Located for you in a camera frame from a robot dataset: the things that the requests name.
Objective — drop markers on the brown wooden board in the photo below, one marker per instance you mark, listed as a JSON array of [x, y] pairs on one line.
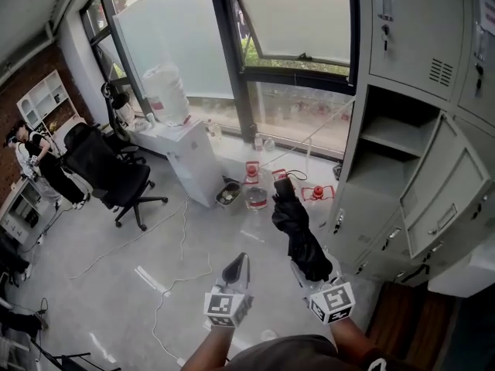
[[410, 323]]

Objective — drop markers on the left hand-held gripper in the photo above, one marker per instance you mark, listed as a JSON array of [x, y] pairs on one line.
[[224, 307]]

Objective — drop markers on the white arched bookcase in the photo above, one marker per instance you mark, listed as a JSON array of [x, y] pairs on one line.
[[46, 99]]

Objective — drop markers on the black office chair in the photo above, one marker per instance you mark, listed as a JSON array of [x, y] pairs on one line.
[[112, 172]]

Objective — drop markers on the person's dark shirt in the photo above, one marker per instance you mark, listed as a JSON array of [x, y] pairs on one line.
[[294, 356]]

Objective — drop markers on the black high-back chair with headrest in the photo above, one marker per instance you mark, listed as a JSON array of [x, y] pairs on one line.
[[116, 118]]

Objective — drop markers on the grey locker door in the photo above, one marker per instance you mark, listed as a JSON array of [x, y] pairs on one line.
[[441, 199]]

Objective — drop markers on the large clear water jug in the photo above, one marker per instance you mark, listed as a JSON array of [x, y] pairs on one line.
[[166, 91]]

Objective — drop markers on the grey metal locker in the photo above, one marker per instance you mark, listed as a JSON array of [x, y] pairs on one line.
[[410, 29]]

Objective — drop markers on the white water dispenser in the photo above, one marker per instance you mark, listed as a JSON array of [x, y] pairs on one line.
[[197, 160]]

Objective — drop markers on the person's white left shoe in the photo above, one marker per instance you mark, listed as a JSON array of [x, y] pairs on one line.
[[269, 335]]

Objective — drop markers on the white paper notice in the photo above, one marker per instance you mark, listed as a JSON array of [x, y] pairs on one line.
[[488, 10]]

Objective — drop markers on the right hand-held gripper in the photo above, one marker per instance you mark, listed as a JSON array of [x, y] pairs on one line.
[[334, 301]]

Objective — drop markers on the black window frame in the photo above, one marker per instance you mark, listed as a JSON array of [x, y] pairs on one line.
[[232, 52]]

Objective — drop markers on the person's right forearm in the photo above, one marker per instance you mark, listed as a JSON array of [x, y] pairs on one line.
[[348, 336]]

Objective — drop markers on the person's left forearm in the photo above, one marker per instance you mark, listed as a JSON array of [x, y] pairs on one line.
[[209, 348]]

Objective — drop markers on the black key in lock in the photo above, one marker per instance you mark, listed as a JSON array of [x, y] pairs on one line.
[[384, 37], [479, 75]]

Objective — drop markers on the white paper cup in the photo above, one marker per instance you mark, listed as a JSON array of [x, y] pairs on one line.
[[151, 118]]

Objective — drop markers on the black umbrella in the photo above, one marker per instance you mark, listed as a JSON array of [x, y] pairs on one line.
[[301, 242]]

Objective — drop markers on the small grey trash bin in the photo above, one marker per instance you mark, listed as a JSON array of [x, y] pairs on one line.
[[228, 197]]

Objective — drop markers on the white desk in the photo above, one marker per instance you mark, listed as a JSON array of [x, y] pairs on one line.
[[21, 211]]

